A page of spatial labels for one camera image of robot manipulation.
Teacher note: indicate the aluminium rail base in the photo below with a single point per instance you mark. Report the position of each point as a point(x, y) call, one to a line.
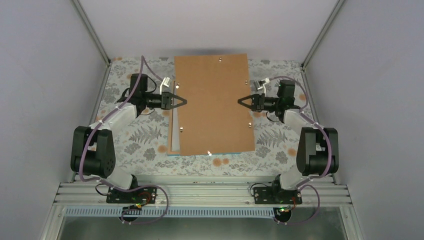
point(205, 191)

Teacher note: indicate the slotted grey cable duct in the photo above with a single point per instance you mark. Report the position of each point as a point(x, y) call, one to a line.
point(173, 211)

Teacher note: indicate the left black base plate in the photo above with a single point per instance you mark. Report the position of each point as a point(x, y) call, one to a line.
point(145, 195)

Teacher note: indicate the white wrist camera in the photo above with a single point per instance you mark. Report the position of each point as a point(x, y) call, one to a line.
point(260, 85)
point(164, 84)

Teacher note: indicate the floral patterned table mat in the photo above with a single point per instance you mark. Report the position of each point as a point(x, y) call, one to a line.
point(141, 147)

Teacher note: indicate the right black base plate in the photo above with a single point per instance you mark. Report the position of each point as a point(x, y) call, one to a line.
point(265, 195)

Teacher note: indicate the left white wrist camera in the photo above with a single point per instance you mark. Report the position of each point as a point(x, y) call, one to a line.
point(164, 84)

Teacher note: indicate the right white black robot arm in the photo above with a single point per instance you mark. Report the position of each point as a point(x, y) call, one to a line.
point(318, 147)

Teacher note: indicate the sunflower photo print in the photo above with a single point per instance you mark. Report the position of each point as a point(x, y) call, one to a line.
point(175, 133)

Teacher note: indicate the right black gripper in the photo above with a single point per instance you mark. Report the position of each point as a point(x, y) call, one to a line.
point(258, 102)

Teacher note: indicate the aluminium corner post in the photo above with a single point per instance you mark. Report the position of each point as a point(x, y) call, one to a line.
point(91, 30)
point(321, 35)

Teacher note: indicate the brown backing board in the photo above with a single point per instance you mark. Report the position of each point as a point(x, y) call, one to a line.
point(212, 121)

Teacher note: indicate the right aluminium corner post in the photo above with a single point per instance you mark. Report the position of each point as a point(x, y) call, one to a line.
point(321, 35)

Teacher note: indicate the teal wooden picture frame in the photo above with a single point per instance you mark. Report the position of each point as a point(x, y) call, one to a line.
point(173, 89)

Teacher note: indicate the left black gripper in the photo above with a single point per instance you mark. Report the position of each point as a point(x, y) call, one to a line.
point(166, 97)

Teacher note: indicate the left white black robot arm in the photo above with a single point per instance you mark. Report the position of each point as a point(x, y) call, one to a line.
point(93, 155)

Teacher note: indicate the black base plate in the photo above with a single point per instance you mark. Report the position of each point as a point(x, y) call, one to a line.
point(145, 195)
point(265, 195)

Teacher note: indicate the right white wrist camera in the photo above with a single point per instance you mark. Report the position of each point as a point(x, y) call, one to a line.
point(260, 85)

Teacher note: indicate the left aluminium corner post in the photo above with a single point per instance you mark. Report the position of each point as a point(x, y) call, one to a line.
point(91, 30)

